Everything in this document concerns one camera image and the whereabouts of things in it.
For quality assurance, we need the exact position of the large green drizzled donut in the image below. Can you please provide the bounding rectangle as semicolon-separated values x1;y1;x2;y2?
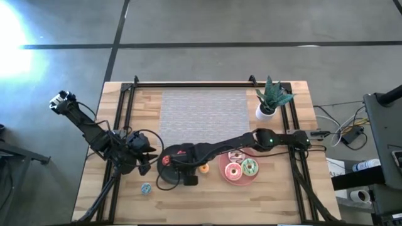
241;158;259;177

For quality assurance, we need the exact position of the white paper sheet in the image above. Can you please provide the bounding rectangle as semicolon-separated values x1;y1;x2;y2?
325;156;346;178

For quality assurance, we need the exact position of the black round plate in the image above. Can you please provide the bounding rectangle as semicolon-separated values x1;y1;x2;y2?
156;144;202;185

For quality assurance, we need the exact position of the black aluminium table frame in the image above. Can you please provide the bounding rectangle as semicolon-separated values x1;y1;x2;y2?
77;75;340;224

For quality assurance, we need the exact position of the pink round plate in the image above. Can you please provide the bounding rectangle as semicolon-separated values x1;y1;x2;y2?
218;149;260;186

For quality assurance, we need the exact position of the white cable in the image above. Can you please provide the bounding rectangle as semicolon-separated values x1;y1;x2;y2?
315;106;367;148

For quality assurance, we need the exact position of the yellow cable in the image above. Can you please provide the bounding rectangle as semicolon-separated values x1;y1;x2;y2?
340;117;370;134

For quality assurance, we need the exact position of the large pink sprinkled donut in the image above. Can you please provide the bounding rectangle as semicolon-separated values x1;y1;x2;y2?
224;162;243;181

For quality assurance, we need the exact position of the white bottle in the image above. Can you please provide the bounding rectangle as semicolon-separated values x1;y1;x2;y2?
351;158;381;173

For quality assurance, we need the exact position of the black metal stand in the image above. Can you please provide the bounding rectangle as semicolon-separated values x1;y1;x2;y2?
0;124;52;166

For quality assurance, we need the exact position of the large white chocolate-drizzled donut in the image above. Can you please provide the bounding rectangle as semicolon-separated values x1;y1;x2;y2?
227;150;245;164

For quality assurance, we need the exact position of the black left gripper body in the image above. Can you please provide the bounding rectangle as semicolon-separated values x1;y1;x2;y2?
125;131;151;154

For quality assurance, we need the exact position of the dark phone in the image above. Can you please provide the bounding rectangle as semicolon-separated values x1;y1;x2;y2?
391;149;402;172

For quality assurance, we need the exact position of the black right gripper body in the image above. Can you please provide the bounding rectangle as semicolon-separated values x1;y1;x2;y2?
175;143;202;175

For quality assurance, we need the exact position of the black pole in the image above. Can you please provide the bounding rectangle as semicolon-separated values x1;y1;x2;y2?
376;84;402;106

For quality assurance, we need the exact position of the black power adapter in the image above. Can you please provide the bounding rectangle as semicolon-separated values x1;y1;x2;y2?
340;126;365;145

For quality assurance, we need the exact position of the grey metal cart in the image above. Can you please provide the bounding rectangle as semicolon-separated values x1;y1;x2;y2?
363;92;402;191

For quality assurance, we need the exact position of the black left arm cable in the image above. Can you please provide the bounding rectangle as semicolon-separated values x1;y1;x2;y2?
75;100;165;167

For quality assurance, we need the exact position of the grey woven placemat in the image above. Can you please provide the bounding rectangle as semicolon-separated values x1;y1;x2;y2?
158;89;252;148

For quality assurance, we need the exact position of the green plant in white pot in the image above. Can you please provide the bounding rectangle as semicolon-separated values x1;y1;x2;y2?
254;75;295;122

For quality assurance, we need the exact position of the black shelf bar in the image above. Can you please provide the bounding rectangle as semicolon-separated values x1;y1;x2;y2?
331;174;386;191

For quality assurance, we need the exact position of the black plug connector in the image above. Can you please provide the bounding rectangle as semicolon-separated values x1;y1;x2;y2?
309;130;331;139

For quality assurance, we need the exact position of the thin black cable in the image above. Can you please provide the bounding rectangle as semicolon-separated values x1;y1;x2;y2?
312;99;365;108

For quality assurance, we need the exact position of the dark grey box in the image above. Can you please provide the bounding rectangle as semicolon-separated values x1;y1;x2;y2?
369;183;402;217

